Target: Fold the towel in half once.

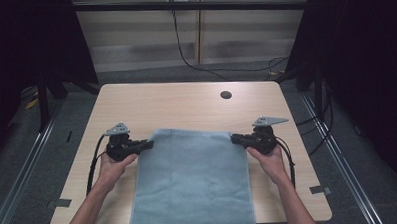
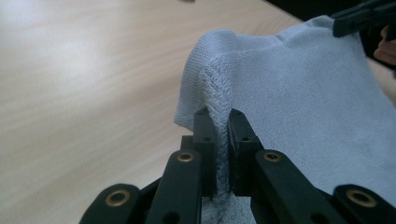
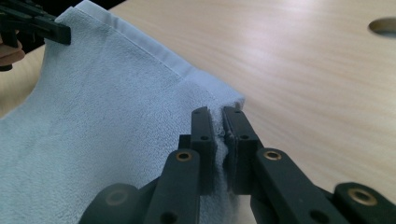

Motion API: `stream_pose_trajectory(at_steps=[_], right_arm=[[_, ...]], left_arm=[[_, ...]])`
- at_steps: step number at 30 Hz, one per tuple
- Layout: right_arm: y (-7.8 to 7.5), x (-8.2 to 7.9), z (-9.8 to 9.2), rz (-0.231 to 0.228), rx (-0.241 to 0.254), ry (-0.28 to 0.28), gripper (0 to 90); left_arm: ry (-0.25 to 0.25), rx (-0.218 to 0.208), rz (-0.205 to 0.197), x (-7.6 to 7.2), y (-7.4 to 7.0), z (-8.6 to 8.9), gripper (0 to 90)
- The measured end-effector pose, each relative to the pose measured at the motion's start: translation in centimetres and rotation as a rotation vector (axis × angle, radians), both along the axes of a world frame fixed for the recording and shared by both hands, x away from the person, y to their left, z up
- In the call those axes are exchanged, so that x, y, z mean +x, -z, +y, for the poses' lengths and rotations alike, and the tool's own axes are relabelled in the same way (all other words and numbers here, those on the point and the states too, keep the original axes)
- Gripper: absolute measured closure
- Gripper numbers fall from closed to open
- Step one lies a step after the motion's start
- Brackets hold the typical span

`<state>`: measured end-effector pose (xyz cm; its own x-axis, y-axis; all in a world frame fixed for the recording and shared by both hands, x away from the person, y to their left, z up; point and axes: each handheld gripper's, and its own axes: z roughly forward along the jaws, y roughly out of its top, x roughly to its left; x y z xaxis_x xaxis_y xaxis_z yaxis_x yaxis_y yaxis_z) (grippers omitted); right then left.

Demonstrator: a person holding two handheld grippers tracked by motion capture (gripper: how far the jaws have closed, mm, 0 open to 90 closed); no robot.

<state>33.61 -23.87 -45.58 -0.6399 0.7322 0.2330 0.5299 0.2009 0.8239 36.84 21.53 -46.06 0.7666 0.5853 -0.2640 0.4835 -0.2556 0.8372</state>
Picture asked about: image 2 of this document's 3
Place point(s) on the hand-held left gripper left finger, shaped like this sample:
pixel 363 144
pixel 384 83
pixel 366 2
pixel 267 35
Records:
pixel 205 146

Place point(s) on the black table grommet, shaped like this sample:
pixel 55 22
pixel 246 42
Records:
pixel 187 0

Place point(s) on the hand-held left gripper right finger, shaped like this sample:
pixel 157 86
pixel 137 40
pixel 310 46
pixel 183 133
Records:
pixel 241 146

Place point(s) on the light blue towel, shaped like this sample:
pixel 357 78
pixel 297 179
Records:
pixel 295 109

